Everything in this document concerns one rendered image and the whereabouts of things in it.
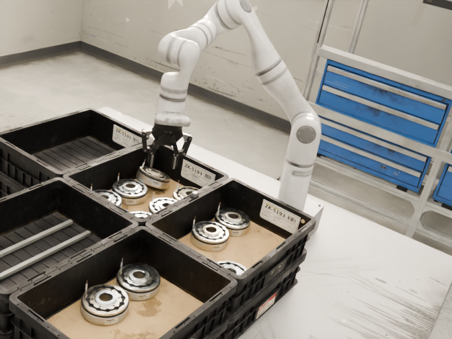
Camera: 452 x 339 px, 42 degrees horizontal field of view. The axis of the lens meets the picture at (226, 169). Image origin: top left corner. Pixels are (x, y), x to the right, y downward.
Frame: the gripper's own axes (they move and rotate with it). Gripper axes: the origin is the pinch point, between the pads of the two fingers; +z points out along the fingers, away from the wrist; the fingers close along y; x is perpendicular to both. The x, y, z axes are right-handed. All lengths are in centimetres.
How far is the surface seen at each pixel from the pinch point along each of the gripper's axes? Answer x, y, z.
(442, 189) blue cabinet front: -111, -171, 60
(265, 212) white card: 2.3, -31.6, 12.7
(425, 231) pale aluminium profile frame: -110, -170, 87
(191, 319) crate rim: 53, -3, 8
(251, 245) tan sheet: 11.8, -26.2, 17.6
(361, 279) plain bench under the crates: 9, -65, 31
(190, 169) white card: -17.8, -11.4, 11.1
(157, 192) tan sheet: -13.4, -1.8, 17.5
